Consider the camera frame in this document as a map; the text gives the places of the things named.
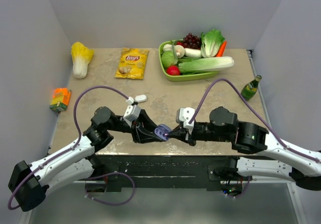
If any yellow napa cabbage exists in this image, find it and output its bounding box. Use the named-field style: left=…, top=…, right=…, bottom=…
left=71, top=42, right=94, bottom=79

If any long green white cabbage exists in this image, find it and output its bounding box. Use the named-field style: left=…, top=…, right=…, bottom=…
left=178, top=56, right=234, bottom=74

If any orange carrot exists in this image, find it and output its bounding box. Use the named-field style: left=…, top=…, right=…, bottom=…
left=216, top=41, right=227, bottom=57

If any yellow Lays chips bag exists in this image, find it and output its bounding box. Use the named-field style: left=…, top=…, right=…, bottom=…
left=114, top=48, right=149, bottom=80

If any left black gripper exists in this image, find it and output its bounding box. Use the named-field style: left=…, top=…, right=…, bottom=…
left=107, top=108, right=165, bottom=143

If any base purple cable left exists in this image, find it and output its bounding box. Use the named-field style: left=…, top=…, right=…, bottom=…
left=84, top=171, right=135, bottom=206

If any purple earbud charging case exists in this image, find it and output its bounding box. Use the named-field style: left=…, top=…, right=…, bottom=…
left=154, top=124, right=172, bottom=141

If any green Perrier bottle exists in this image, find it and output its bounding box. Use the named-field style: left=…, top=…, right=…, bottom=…
left=241, top=75, right=262, bottom=101

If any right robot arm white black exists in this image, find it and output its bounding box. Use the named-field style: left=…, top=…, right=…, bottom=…
left=165, top=106, right=320, bottom=191

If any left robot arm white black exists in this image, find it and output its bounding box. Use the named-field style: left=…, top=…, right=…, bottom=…
left=8, top=105, right=168, bottom=212

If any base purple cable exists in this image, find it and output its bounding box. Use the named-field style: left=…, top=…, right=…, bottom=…
left=84, top=171, right=135, bottom=206
left=224, top=176, right=251, bottom=199

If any green lettuce head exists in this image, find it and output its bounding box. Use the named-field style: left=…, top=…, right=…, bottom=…
left=201, top=29, right=225, bottom=58

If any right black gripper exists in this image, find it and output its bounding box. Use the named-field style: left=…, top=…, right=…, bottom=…
left=168, top=121, right=231, bottom=146

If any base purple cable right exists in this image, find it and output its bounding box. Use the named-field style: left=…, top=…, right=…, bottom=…
left=224, top=176, right=251, bottom=199

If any round green cabbage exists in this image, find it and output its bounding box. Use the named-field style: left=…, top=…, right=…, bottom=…
left=161, top=51, right=178, bottom=68

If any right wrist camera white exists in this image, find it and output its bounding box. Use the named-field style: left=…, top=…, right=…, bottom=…
left=176, top=107, right=195, bottom=132

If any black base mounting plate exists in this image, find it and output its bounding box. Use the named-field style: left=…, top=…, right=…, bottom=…
left=44, top=155, right=249, bottom=192

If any white mushroom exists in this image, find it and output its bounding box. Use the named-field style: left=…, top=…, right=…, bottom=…
left=163, top=44, right=185, bottom=58

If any orange juice carton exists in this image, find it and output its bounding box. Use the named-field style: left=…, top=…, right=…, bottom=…
left=50, top=88, right=71, bottom=112

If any white radish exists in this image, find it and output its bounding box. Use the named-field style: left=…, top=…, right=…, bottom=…
left=185, top=48, right=203, bottom=58

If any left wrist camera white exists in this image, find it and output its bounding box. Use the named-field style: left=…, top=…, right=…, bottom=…
left=123, top=97, right=141, bottom=127

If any dark red grape bunch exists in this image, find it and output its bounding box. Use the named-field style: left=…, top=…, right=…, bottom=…
left=181, top=33, right=202, bottom=50

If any white earbud charging case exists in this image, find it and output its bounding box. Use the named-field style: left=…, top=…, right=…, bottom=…
left=134, top=94, right=147, bottom=103

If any green plastic basket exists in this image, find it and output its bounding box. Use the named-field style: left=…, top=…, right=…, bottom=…
left=158, top=41, right=219, bottom=82

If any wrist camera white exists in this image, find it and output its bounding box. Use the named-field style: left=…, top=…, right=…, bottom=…
left=123, top=97, right=141, bottom=127
left=176, top=107, right=195, bottom=132

